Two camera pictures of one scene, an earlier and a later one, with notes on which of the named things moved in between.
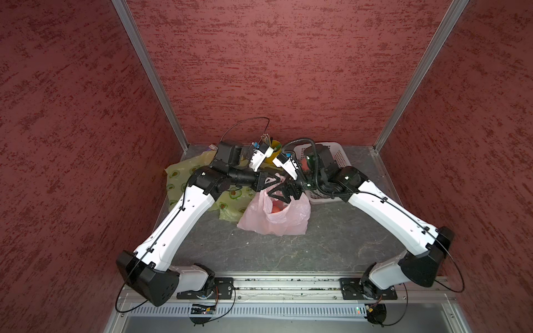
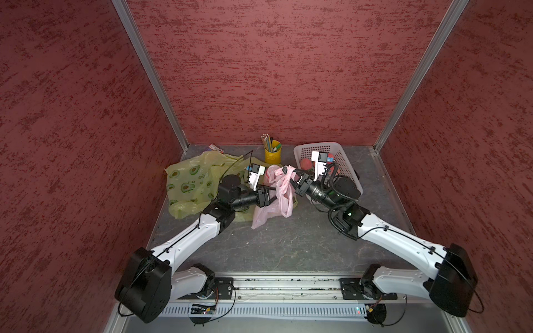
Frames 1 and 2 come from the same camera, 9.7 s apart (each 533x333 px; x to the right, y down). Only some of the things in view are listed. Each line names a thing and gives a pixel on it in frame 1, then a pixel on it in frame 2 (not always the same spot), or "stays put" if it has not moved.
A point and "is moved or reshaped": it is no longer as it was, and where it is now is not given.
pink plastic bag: (266, 214) is moved or reshaped
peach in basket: (305, 164) stays put
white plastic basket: (314, 195) stays put
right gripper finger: (279, 188) -> (301, 173)
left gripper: (259, 181) -> (263, 198)
